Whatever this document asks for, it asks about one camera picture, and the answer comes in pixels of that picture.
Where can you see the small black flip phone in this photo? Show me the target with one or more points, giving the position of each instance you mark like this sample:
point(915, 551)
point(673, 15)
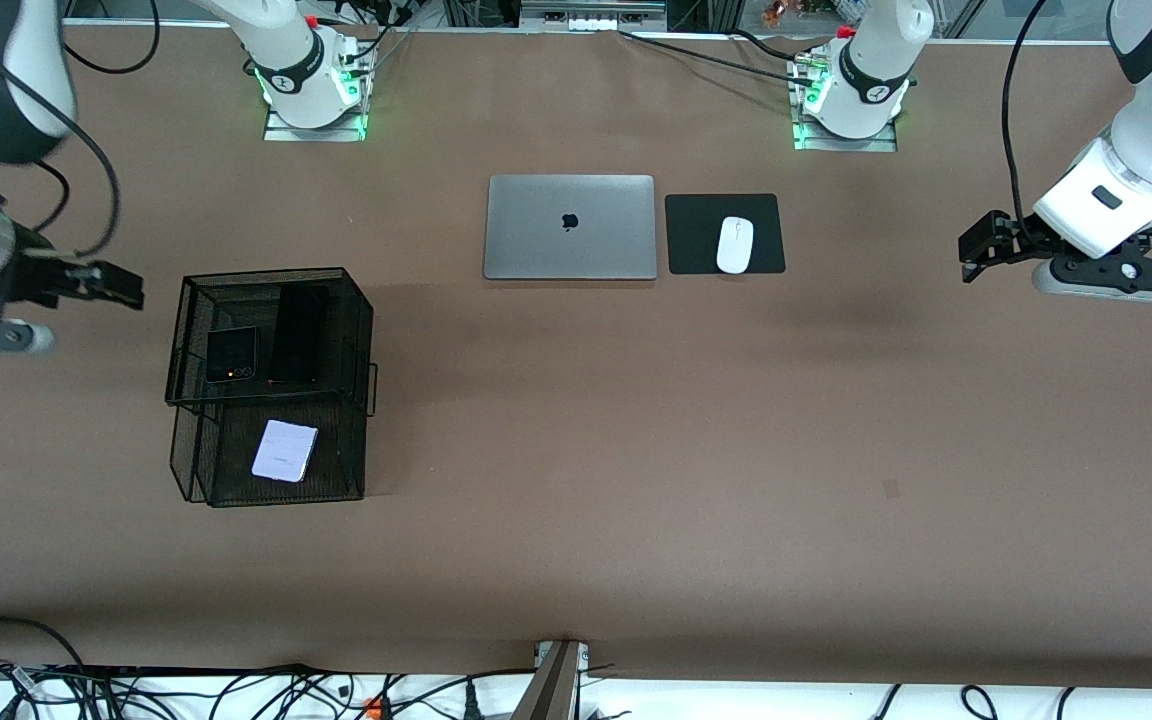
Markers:
point(231, 355)

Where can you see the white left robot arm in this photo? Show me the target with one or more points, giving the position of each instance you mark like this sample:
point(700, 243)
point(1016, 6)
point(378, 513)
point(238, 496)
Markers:
point(876, 80)

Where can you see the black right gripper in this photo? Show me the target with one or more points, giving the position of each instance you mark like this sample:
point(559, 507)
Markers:
point(37, 272)

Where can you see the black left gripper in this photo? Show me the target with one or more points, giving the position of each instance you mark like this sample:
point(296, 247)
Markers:
point(1017, 238)

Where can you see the grey power strip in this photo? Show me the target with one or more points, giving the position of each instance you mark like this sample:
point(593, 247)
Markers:
point(591, 12)

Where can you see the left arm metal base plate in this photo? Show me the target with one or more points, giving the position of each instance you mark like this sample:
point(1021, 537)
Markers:
point(881, 146)

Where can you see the white computer mouse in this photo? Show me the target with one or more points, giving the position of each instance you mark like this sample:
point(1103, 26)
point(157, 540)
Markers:
point(735, 245)

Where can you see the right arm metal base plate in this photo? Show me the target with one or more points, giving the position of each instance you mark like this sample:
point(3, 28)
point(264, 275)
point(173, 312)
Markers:
point(281, 133)

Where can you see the black mouse pad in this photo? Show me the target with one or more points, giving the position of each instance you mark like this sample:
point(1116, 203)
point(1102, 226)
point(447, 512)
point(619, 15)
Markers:
point(696, 235)

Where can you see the grey metal mount post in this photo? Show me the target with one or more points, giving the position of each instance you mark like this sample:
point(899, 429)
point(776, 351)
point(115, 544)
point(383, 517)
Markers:
point(554, 685)

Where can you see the tall black smartphone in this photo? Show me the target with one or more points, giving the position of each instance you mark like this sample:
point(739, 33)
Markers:
point(298, 335)

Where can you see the silver closed laptop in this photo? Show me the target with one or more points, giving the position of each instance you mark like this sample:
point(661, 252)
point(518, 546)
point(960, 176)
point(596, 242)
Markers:
point(596, 230)

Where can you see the lavender flip phone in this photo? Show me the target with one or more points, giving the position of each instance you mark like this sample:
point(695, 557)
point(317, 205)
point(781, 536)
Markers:
point(285, 451)

